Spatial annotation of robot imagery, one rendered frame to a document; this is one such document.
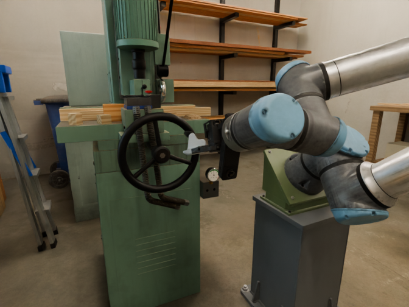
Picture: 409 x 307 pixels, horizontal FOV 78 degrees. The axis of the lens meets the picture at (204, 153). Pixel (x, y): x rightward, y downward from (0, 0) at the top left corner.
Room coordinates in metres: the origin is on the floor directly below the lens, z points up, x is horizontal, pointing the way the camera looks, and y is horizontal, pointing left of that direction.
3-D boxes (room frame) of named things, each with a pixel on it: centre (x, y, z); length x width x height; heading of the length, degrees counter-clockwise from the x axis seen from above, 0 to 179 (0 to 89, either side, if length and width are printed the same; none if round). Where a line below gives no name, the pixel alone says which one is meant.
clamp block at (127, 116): (0.98, 0.24, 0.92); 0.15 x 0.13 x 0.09; 113
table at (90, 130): (1.06, 0.27, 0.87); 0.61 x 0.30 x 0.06; 113
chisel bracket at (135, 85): (1.19, 0.29, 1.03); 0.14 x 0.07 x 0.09; 23
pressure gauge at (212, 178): (1.08, -0.03, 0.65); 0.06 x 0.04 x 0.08; 113
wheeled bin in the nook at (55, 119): (2.82, 1.46, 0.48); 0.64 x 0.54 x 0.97; 119
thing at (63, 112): (1.18, 0.33, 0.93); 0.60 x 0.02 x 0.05; 113
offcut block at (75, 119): (0.95, 0.48, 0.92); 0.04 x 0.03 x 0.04; 170
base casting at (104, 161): (1.29, 0.34, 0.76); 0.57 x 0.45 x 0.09; 23
